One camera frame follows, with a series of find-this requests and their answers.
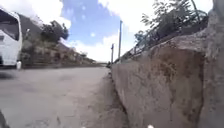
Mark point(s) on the grey concrete barrier wall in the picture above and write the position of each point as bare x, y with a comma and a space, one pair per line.
160, 90

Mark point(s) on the robot's own part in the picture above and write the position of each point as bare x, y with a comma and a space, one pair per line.
150, 126

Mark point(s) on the dark stone retaining wall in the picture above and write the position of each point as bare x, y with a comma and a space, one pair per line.
60, 65

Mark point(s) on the white vehicle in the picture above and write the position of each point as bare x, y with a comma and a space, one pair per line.
10, 43

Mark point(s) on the tall utility pole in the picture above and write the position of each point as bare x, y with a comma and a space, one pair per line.
120, 40

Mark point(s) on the dark green tree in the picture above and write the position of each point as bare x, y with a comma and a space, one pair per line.
55, 31

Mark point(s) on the grey concrete road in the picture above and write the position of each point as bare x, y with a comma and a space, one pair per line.
50, 96

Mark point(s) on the leafy tree behind wall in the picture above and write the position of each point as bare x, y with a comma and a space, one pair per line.
170, 16

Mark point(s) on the dry overgrown hillside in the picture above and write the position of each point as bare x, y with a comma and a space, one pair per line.
43, 51

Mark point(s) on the short utility pole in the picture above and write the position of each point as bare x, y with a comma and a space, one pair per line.
112, 53

